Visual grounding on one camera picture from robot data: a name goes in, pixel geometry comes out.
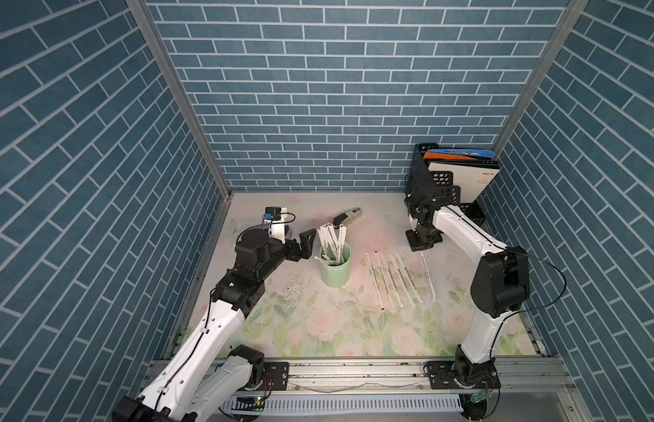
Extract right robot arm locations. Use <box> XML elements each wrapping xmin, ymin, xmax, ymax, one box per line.
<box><xmin>404</xmin><ymin>193</ymin><xmax>531</xmax><ymax>386</ymax></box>

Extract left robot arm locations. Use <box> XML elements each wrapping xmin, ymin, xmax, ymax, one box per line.
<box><xmin>111</xmin><ymin>227</ymin><xmax>316</xmax><ymax>421</ymax></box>

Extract wrapped straws in cup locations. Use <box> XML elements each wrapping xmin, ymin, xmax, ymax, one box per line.
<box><xmin>316</xmin><ymin>223</ymin><xmax>347</xmax><ymax>267</ymax></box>

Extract green cylindrical cup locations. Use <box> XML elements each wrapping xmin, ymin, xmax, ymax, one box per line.
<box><xmin>320</xmin><ymin>244</ymin><xmax>353</xmax><ymax>288</ymax></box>

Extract black mesh file holder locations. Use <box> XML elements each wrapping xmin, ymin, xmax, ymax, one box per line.
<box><xmin>404</xmin><ymin>142</ymin><xmax>485</xmax><ymax>237</ymax></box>

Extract blue folder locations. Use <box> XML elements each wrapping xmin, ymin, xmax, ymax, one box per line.
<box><xmin>428</xmin><ymin>149</ymin><xmax>495</xmax><ymax>161</ymax></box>

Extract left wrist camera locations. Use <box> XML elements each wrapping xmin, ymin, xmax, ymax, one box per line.
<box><xmin>262</xmin><ymin>207</ymin><xmax>288</xmax><ymax>244</ymax></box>

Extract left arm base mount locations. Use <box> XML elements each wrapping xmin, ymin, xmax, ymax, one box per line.
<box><xmin>239</xmin><ymin>360</ymin><xmax>290</xmax><ymax>391</ymax></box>

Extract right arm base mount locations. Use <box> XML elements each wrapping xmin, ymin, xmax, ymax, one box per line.
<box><xmin>422</xmin><ymin>359</ymin><xmax>501</xmax><ymax>390</ymax></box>

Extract white vented cable duct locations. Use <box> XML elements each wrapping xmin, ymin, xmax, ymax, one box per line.
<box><xmin>222</xmin><ymin>394</ymin><xmax>463</xmax><ymax>417</ymax></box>

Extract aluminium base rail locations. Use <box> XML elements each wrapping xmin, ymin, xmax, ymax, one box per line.
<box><xmin>265</xmin><ymin>356</ymin><xmax>578</xmax><ymax>395</ymax></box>

